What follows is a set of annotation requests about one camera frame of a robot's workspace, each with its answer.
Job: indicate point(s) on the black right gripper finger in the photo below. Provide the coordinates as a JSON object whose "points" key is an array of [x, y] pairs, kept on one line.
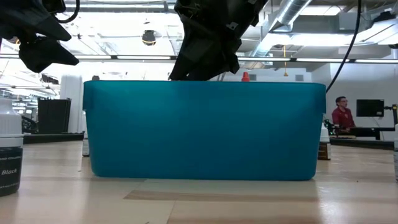
{"points": [[220, 62], [188, 59]]}

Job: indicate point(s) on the long ceiling light strip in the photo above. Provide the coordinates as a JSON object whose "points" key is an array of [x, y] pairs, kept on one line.
{"points": [[140, 57]]}

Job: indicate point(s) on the small black food coloring bottle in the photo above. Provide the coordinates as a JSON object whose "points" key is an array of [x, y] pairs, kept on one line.
{"points": [[11, 161]]}

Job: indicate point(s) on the yellow hanging pendant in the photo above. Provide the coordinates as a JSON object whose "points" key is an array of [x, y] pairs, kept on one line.
{"points": [[285, 74]]}

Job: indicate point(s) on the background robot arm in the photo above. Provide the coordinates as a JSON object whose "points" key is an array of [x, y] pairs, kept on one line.
{"points": [[329, 127]]}

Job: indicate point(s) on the grey wall vent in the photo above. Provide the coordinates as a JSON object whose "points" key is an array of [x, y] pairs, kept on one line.
{"points": [[252, 77], [299, 77]]}

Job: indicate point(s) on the small brown food coloring bottle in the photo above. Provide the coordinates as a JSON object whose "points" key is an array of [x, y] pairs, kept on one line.
{"points": [[325, 152]]}

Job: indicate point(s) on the black cabinet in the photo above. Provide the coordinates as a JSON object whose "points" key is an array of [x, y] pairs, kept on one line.
{"points": [[54, 116]]}

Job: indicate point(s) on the white column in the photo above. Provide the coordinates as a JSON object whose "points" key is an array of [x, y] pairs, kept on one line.
{"points": [[71, 102]]}

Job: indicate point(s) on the black wall-mounted screen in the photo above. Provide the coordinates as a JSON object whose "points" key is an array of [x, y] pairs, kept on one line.
{"points": [[370, 108]]}

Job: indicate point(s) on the slanted silver air duct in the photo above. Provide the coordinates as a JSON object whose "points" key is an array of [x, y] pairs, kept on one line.
{"points": [[289, 12]]}

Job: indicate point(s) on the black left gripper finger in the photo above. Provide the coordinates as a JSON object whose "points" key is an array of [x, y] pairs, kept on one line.
{"points": [[28, 21], [46, 56]]}

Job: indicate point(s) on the person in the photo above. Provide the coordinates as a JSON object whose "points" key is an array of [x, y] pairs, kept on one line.
{"points": [[342, 118]]}

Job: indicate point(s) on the orange food coloring bottle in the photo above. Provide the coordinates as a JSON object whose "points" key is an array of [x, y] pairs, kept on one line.
{"points": [[245, 77]]}

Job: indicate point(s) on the teal plastic bin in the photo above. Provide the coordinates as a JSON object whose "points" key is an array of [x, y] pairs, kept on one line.
{"points": [[202, 130]]}

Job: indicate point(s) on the black desk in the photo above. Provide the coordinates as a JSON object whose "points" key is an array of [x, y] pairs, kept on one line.
{"points": [[367, 132]]}

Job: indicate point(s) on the round black ceiling lamp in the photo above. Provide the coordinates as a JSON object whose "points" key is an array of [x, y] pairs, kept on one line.
{"points": [[149, 37]]}

